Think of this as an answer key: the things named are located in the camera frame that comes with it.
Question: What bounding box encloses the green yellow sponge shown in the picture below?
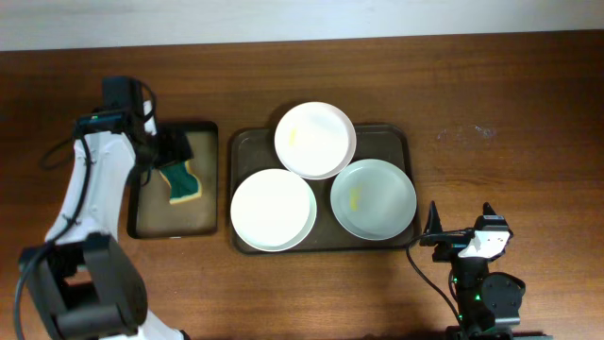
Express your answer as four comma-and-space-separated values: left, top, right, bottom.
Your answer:
159, 161, 203, 205

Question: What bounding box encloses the pinkish white plate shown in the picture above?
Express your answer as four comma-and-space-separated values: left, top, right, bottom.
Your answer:
274, 102, 357, 180

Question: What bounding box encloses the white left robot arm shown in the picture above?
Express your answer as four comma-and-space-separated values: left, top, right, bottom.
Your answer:
12, 76, 203, 340

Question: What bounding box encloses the small dark sponge tray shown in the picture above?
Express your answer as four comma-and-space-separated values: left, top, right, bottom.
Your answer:
126, 121, 218, 239

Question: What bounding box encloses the large brown serving tray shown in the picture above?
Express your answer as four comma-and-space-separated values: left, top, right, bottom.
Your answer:
228, 124, 421, 253

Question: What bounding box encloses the pale green plate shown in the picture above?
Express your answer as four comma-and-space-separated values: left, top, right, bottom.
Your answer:
329, 159, 417, 241

